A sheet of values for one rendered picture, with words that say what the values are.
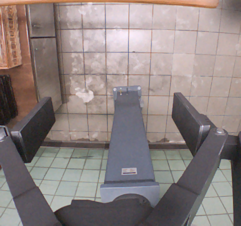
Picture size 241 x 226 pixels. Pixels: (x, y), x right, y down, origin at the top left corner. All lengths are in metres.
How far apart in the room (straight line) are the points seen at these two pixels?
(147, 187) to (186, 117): 0.52
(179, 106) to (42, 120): 0.13
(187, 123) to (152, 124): 1.73
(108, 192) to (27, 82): 0.87
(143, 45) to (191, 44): 0.43
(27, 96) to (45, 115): 1.12
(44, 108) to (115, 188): 0.52
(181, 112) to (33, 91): 1.16
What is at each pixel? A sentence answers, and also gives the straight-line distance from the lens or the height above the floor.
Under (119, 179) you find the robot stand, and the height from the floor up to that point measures 1.15.
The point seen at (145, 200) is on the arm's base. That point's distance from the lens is 0.70.
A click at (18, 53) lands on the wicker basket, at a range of 1.23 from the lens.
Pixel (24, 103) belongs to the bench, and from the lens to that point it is 1.34.
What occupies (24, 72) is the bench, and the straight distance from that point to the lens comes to 1.27.
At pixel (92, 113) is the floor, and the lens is 1.84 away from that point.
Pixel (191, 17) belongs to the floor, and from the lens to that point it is 1.76.
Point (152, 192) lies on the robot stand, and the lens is 0.69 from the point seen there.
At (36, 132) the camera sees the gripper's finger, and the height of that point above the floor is 1.53.
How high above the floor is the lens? 1.66
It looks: 69 degrees down
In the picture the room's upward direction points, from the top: 177 degrees counter-clockwise
